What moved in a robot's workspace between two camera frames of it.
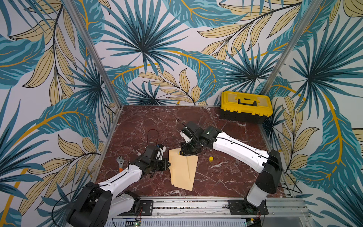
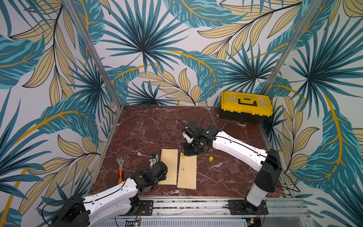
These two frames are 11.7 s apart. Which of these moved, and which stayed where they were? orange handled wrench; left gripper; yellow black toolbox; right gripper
Moved: left gripper
Stayed: yellow black toolbox; orange handled wrench; right gripper
